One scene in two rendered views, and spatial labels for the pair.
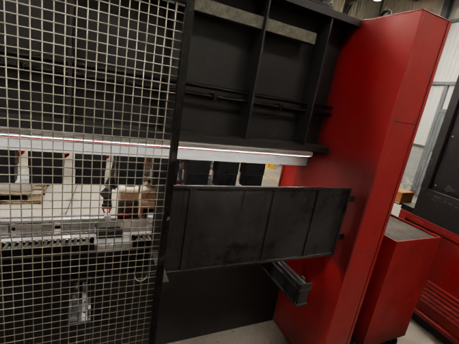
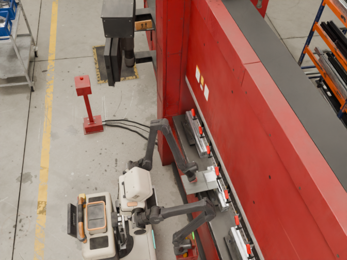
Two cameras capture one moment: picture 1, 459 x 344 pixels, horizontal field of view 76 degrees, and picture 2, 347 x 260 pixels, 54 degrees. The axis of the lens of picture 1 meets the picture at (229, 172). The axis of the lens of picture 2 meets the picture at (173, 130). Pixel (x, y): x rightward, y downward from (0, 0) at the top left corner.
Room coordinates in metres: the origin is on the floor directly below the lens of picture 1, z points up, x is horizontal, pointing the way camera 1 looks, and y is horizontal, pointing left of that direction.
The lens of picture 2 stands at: (1.87, 1.77, 3.44)
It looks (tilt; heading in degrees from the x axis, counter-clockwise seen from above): 51 degrees down; 280
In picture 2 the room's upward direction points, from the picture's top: 2 degrees clockwise
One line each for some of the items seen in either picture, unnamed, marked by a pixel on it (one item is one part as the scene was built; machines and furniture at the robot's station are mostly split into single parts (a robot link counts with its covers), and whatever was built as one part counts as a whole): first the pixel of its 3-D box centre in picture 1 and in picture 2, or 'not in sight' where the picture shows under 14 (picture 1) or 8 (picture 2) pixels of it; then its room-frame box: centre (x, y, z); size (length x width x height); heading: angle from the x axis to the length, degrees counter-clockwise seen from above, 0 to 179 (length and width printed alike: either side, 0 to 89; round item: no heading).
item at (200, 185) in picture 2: not in sight; (199, 181); (1.90, 0.30, 1.00); 0.26 x 0.18 x 0.01; 27
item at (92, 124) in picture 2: not in sight; (88, 105); (3.38, -0.80, 0.41); 0.25 x 0.20 x 0.83; 27
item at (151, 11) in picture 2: not in sight; (148, 23); (2.60, -0.81, 1.67); 0.40 x 0.24 x 0.07; 117
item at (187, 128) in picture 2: not in sight; (188, 132); (2.09, -0.28, 0.89); 0.30 x 0.05 x 0.03; 117
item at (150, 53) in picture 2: not in sight; (149, 66); (2.60, -0.81, 1.18); 0.40 x 0.24 x 0.07; 117
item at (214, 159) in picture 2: (196, 170); (219, 157); (1.78, 0.21, 1.26); 0.15 x 0.09 x 0.17; 117
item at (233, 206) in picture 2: (129, 168); (238, 203); (1.60, 0.56, 1.26); 0.15 x 0.09 x 0.17; 117
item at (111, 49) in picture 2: not in sight; (114, 55); (2.87, -0.60, 1.42); 0.45 x 0.12 x 0.36; 104
